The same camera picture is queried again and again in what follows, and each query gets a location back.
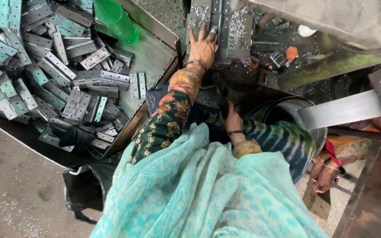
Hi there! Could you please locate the person's right hand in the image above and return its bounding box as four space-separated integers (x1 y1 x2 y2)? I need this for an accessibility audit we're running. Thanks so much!
220 100 245 136

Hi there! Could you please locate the person's left hand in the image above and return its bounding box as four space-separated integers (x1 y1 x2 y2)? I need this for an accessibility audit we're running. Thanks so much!
188 24 218 69

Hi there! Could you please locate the large steel hinge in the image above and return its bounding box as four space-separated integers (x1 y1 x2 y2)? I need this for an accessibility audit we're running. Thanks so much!
187 0 254 65

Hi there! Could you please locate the metal bangle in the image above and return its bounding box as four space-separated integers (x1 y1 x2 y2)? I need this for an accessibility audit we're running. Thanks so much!
187 60 208 71

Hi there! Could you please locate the green tie-dye garment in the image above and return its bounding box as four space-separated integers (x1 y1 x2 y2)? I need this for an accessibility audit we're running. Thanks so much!
190 99 317 184

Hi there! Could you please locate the metal tray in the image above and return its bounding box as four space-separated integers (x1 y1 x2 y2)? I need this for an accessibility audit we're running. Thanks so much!
88 0 183 161

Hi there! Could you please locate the round metal bucket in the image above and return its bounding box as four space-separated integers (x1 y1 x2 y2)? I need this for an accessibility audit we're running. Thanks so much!
260 97 328 154

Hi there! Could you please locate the small metal block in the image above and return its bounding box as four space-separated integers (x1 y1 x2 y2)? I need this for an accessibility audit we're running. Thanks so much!
270 50 288 69

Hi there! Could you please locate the orange scrap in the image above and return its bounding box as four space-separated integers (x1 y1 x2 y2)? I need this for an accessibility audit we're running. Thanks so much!
285 46 299 61

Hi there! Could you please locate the green plastic bottle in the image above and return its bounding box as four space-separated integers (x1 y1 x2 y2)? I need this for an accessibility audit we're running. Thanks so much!
93 0 140 45

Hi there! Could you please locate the light teal patterned scarf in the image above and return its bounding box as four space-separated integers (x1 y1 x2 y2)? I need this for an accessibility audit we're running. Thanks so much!
90 122 329 238

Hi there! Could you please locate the person's foot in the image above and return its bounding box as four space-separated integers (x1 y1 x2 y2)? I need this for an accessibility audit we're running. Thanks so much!
313 160 344 194
310 155 326 182

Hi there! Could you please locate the white round object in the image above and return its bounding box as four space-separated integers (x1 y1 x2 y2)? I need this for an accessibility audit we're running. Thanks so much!
298 25 318 38

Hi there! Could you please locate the flat metal lever bar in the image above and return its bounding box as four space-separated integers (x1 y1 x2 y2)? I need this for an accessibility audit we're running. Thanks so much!
298 89 381 131

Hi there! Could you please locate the wooden block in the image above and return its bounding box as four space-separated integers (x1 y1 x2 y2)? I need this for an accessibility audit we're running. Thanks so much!
302 180 332 221

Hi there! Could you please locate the yellow patterned cloth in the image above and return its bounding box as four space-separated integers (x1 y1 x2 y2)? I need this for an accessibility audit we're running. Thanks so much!
326 124 381 166

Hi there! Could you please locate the black glove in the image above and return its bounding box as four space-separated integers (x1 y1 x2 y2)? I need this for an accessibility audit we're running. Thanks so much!
58 122 99 148

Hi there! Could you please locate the pile of steel hinges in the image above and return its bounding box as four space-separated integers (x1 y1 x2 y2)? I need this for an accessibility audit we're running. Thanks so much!
0 0 147 153

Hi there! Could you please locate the black plastic bag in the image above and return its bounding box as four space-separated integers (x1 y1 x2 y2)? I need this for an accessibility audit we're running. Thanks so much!
63 159 120 225

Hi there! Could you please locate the brown metal panel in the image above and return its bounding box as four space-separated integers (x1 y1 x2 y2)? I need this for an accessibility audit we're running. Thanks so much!
332 139 381 238

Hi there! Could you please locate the black cable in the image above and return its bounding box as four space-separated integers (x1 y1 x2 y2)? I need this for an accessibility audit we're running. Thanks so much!
328 33 381 55

